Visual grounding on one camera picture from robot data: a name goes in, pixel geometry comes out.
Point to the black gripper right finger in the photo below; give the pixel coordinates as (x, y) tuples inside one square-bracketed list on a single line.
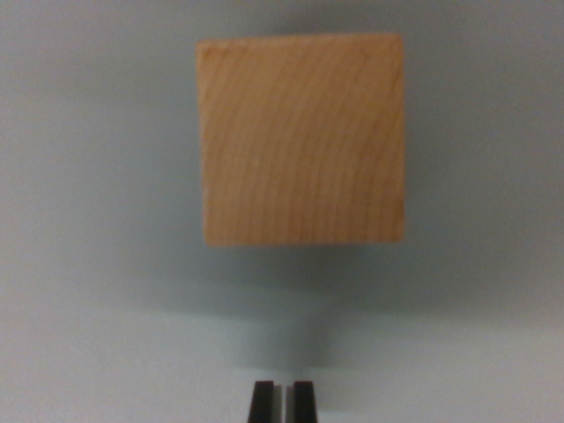
[(305, 403)]

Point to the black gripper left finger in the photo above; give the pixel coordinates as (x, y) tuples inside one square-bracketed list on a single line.
[(262, 403)]

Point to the light wooden cube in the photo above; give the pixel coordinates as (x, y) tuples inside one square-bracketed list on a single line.
[(302, 141)]

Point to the grey plastic tray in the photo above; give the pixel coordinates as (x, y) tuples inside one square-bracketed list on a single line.
[(88, 220)]

